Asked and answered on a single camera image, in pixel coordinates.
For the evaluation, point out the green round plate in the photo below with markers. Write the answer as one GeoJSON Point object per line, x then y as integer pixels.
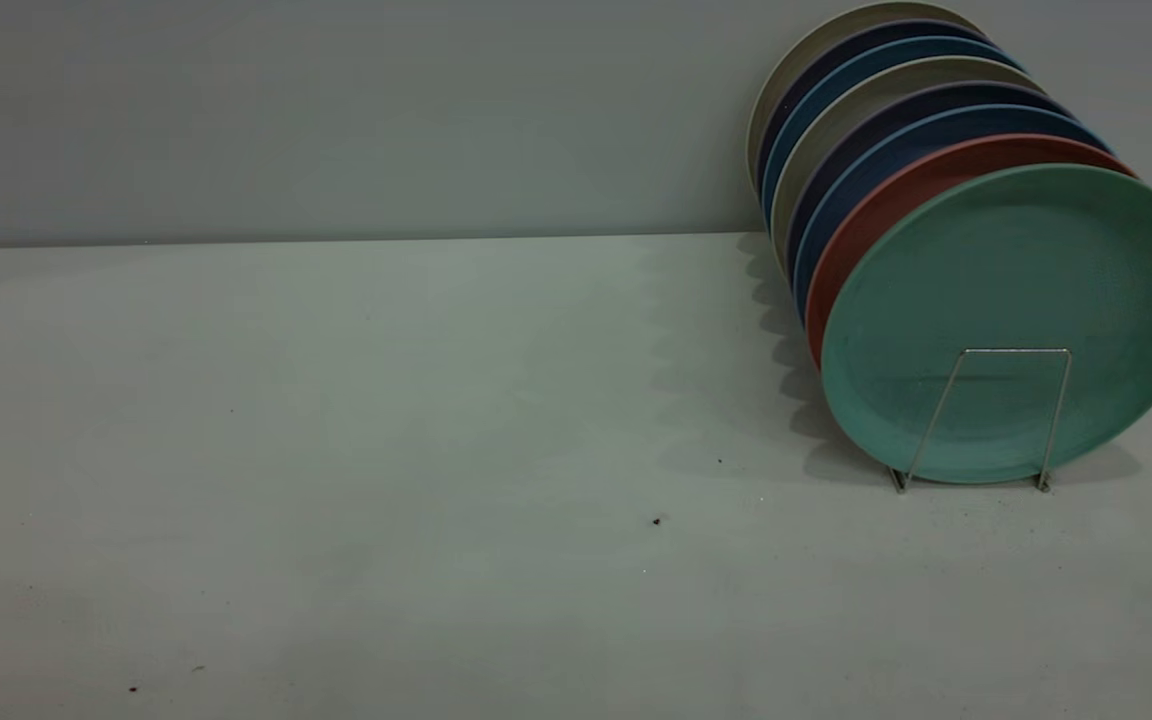
{"type": "Point", "coordinates": [1016, 300]}

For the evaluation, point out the pink round plate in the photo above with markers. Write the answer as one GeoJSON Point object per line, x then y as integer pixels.
{"type": "Point", "coordinates": [896, 195]}

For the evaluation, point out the beige round plate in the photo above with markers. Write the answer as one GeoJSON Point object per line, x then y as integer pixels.
{"type": "Point", "coordinates": [921, 72]}
{"type": "Point", "coordinates": [851, 17]}

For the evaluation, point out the teal blue round plate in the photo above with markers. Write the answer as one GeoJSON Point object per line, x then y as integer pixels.
{"type": "Point", "coordinates": [901, 50]}

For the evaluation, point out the dark purple round plate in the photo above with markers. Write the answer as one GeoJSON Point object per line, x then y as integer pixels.
{"type": "Point", "coordinates": [886, 32]}
{"type": "Point", "coordinates": [976, 95]}

